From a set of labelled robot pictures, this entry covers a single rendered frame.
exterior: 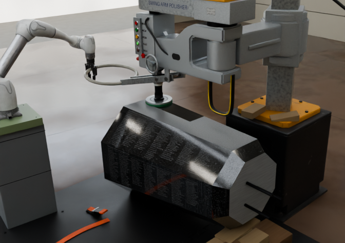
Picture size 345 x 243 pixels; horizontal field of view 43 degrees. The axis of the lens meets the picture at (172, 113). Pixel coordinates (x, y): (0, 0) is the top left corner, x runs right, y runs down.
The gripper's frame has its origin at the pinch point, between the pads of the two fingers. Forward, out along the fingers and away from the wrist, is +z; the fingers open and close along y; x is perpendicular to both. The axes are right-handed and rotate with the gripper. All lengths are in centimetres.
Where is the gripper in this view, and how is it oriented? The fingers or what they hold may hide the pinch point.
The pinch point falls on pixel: (91, 78)
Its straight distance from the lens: 415.1
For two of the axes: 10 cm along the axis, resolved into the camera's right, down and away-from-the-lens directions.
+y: 8.5, 2.5, -4.6
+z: -0.2, 8.9, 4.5
